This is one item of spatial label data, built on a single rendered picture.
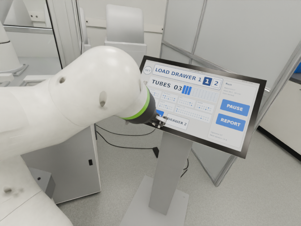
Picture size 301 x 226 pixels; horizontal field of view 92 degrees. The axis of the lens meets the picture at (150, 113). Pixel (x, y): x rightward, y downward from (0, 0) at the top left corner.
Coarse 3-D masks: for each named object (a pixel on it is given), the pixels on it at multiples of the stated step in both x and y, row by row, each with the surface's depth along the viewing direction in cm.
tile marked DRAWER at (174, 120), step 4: (168, 116) 61; (172, 116) 61; (176, 116) 61; (168, 120) 61; (172, 120) 61; (176, 120) 60; (180, 120) 60; (184, 120) 60; (188, 120) 59; (168, 124) 61; (172, 124) 60; (176, 124) 60; (180, 124) 60; (184, 124) 59; (188, 124) 59; (180, 128) 59; (184, 128) 59
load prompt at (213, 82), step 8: (152, 72) 66; (160, 72) 66; (168, 72) 65; (176, 72) 64; (184, 72) 63; (192, 72) 62; (184, 80) 62; (192, 80) 62; (200, 80) 61; (208, 80) 60; (216, 80) 59; (216, 88) 59
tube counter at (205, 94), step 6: (174, 84) 63; (180, 84) 63; (174, 90) 63; (180, 90) 62; (186, 90) 62; (192, 90) 61; (198, 90) 60; (204, 90) 60; (192, 96) 60; (198, 96) 60; (204, 96) 59; (210, 96) 59; (216, 96) 58
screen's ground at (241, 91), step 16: (160, 64) 66; (160, 80) 65; (176, 80) 63; (224, 80) 59; (240, 80) 57; (224, 96) 58; (240, 96) 56; (224, 112) 57; (176, 128) 60; (192, 128) 58; (208, 128) 57; (224, 128) 56; (224, 144) 55; (240, 144) 54
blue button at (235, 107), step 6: (222, 102) 57; (228, 102) 57; (234, 102) 56; (222, 108) 57; (228, 108) 57; (234, 108) 56; (240, 108) 56; (246, 108) 55; (240, 114) 55; (246, 114) 55
